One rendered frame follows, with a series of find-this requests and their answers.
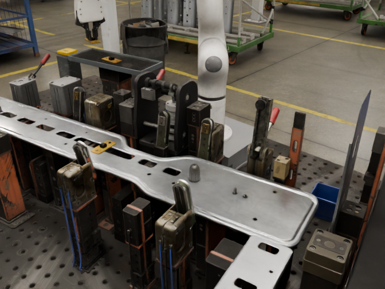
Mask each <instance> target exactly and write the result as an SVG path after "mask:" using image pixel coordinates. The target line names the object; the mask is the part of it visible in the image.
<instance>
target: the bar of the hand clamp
mask: <svg viewBox="0 0 385 289"><path fill-rule="evenodd" d="M272 105H273V98H271V97H266V96H260V97H258V101H256V104H255V106H256V109H257V110H256V118H255V123H254V131H253V138H252V146H251V150H250V156H253V155H254V154H255V151H254V148H256V145H257V142H260V143H261V149H260V156H259V159H262V152H263V150H264V148H265V147H266V141H267V137H268V130H269V123H270V116H271V112H272Z"/></svg>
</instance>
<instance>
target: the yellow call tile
mask: <svg viewBox="0 0 385 289"><path fill-rule="evenodd" d="M77 52H78V51H77V50H76V49H71V48H65V49H62V50H58V51H57V54H62V55H65V56H68V55H71V54H74V53H77Z"/></svg>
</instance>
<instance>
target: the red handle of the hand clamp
mask: <svg viewBox="0 0 385 289"><path fill-rule="evenodd" d="M279 112H280V110H279V108H277V107H274V108H273V109H272V112H271V116H270V123H269V130H268V135H269V133H270V130H271V128H272V126H273V125H274V123H275V121H276V119H277V117H278V114H279ZM260 149H261V143H260V142H258V143H257V146H256V148H254V151H255V153H257V154H259V153H260Z"/></svg>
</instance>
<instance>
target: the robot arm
mask: <svg viewBox="0 0 385 289"><path fill-rule="evenodd" d="M74 13H75V18H76V22H75V25H77V26H81V27H82V28H84V29H85V33H86V38H87V39H88V40H90V41H91V40H92V36H91V31H90V30H89V24H88V23H89V22H93V28H92V33H93V37H94V38H95V40H98V39H97V38H98V31H97V30H98V28H99V26H100V25H101V24H102V23H103V22H105V18H104V16H103V8H102V4H101V0H74ZM197 14H198V100H200V101H203V102H207V103H210V104H211V106H213V107H212V109H210V118H211V119H212V120H213V121H214V122H216V123H220V124H223V125H224V127H225V131H224V141H227V140H228V139H230V138H231V136H232V130H231V128H230V127H229V126H227V125H225V105H226V83H227V76H228V70H229V58H228V53H227V47H226V40H225V32H224V25H223V0H197ZM80 22H82V23H83V24H82V23H80Z"/></svg>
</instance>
